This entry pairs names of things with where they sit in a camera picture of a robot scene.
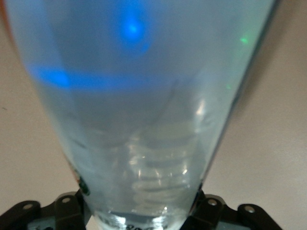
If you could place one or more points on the clear plastic tennis ball can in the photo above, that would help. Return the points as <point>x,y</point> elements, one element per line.
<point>144,119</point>

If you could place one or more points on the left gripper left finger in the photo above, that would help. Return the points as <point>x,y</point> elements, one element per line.
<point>64,210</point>

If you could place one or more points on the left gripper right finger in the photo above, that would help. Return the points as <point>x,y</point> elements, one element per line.
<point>216,210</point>

